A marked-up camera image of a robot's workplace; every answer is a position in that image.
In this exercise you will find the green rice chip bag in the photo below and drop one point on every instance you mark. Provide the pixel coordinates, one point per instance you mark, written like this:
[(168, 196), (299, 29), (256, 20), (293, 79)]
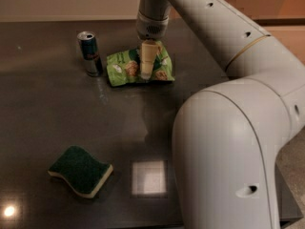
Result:
[(124, 67)]

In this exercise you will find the blue silver energy drink can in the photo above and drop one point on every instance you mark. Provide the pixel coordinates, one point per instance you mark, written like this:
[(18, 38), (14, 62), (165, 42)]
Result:
[(88, 46)]

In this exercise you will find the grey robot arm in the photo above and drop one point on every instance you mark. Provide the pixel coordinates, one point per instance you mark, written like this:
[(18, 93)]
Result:
[(226, 137)]

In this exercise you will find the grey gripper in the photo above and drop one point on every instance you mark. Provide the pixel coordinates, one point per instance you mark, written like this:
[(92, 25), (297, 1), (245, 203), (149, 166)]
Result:
[(151, 29)]

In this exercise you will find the green yellow scrub sponge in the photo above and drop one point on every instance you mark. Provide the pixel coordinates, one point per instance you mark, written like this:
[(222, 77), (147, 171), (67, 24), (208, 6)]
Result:
[(82, 172)]

